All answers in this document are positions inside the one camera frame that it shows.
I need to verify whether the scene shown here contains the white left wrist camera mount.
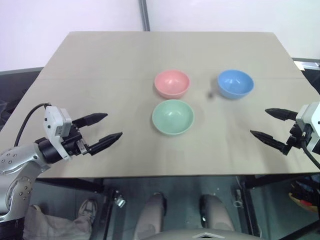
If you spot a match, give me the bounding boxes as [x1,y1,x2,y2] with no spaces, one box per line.
[43,105,74,161]

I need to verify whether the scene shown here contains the grey rounded robot leg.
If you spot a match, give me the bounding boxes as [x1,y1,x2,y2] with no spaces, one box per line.
[133,192,168,240]
[199,194,235,233]

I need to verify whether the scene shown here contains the grey vertical post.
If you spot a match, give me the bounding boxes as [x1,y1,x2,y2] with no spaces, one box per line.
[138,0,151,32]

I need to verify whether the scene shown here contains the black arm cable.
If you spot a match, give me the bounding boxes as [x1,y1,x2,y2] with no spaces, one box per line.
[14,102,52,147]
[301,139,320,171]

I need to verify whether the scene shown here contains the grey white sneaker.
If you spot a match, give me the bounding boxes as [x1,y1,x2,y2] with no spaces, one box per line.
[78,198,99,226]

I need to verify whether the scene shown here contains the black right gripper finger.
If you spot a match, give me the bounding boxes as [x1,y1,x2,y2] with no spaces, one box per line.
[264,107,299,122]
[249,129,293,156]

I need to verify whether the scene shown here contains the black table leg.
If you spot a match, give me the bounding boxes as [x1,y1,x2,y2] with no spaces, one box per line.
[234,176,264,240]
[94,177,120,240]

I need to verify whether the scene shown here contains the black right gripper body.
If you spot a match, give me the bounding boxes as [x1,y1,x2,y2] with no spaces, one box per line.
[285,122,314,150]

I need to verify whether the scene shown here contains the tan basket with clutter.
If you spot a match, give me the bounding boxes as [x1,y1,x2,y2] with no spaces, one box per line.
[288,179,320,214]

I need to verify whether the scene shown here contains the pink red bowl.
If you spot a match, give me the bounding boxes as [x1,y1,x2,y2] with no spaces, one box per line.
[153,70,191,99]

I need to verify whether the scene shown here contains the blue bowl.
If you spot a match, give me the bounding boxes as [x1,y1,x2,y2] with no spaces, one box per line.
[216,69,255,100]

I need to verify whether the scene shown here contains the beige trouser leg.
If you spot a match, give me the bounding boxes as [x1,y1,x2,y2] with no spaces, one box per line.
[23,204,91,240]

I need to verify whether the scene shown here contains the silver caster wheel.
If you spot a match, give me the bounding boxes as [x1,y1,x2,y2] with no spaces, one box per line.
[113,190,126,208]
[234,189,245,208]

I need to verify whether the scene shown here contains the green bowl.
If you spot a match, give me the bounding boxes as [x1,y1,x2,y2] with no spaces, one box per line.
[151,99,195,136]

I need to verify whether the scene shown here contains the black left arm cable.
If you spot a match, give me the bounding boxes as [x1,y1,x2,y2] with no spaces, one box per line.
[14,102,52,147]

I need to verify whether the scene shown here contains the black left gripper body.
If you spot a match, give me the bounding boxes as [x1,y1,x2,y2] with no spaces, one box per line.
[61,121,91,158]

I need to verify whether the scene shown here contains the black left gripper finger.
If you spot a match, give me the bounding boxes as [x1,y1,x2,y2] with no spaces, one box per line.
[72,112,109,129]
[87,132,124,157]

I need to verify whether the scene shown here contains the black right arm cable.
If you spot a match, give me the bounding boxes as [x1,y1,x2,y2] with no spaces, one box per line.
[301,139,320,171]

